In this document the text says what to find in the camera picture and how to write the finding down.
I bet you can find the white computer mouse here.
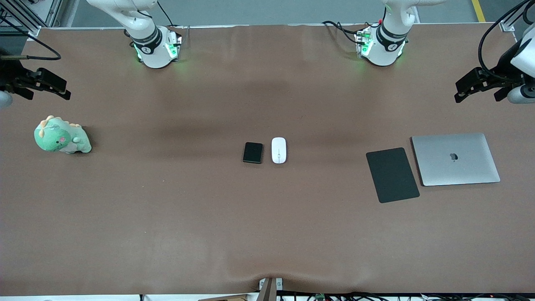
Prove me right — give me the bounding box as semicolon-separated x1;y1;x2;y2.
271;137;288;164

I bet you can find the black phone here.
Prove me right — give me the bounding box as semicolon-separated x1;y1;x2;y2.
243;142;264;164

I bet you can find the black mouse pad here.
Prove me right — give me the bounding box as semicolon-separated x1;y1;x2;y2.
366;147;420;204

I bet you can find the green dinosaur plush toy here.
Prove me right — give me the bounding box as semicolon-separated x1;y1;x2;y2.
34;115;92;154

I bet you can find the silver laptop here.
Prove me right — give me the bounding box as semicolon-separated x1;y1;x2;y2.
410;133;501;187

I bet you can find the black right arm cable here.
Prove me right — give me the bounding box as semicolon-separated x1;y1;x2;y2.
0;10;62;61

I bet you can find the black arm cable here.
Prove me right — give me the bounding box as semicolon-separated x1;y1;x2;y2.
0;10;62;61
478;0;535;82

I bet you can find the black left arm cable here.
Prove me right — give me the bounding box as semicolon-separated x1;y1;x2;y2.
478;0;535;82

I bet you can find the aluminium profile post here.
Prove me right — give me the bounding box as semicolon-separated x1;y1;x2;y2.
499;0;535;32

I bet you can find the aluminium frame structure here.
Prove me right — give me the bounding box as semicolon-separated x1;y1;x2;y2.
0;0;63;37

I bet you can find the black right base cable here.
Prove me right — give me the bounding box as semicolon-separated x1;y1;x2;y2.
157;0;174;28

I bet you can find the black base cable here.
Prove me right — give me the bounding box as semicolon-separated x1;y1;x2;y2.
322;20;379;44
157;0;174;28

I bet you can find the black left base cable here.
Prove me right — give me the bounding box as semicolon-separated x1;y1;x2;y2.
322;20;379;44

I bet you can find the metal table edge bracket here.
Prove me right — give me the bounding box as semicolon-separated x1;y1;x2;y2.
259;277;283;301

